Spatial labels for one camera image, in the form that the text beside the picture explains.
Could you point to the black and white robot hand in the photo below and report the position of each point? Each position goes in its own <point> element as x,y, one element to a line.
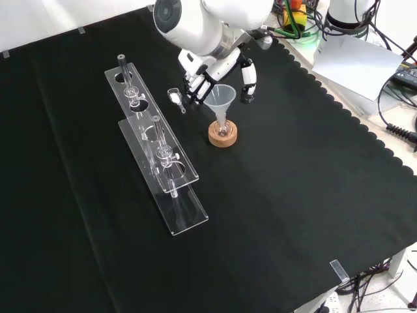
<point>192,65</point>

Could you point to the translucent white plastic funnel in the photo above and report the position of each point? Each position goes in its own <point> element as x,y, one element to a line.
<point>219,101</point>

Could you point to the clear glass weighing funnel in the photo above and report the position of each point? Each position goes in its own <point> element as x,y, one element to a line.
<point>173,96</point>

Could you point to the round-bottom glass flask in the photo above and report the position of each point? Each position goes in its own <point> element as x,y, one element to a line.
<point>223,131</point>

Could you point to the clear acrylic funnel stand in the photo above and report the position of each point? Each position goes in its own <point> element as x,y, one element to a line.
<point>192,218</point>

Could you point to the glass stopcock tube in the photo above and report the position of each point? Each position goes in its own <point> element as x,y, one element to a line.
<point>124,70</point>
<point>159,133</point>

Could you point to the yellow stop button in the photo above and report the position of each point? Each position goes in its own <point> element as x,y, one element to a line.
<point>294,16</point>

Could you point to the black bench cloth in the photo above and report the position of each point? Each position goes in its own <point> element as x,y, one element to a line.
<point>260,195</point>

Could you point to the pale board sheet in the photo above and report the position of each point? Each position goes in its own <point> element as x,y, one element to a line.
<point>355,65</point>

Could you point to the black power adapter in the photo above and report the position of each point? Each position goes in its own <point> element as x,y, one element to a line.
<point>407,75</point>

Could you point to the white power strip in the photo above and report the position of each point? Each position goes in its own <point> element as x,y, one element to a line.
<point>329,303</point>

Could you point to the white bench leg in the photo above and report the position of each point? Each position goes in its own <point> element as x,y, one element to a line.
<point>397,264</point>

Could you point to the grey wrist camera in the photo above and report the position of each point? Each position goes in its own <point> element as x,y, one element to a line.
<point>266,41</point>

